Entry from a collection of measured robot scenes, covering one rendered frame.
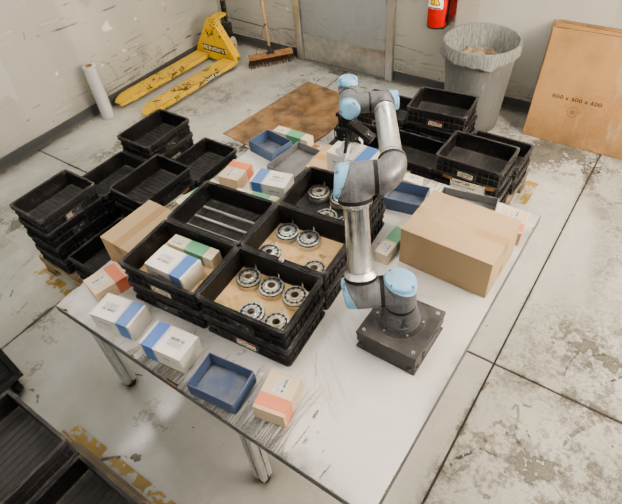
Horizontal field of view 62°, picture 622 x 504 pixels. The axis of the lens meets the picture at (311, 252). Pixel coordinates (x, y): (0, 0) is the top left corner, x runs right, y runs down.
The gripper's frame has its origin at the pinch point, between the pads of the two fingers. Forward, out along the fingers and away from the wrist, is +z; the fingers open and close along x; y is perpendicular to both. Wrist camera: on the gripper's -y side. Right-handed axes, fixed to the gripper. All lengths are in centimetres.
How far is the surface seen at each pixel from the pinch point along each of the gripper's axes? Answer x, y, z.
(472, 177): -87, -25, 60
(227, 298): 73, 15, 28
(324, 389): 80, -35, 41
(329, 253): 31.2, -6.1, 28.1
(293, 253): 39.0, 7.1, 28.0
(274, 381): 90, -21, 34
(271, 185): 3, 48, 32
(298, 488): 96, -27, 111
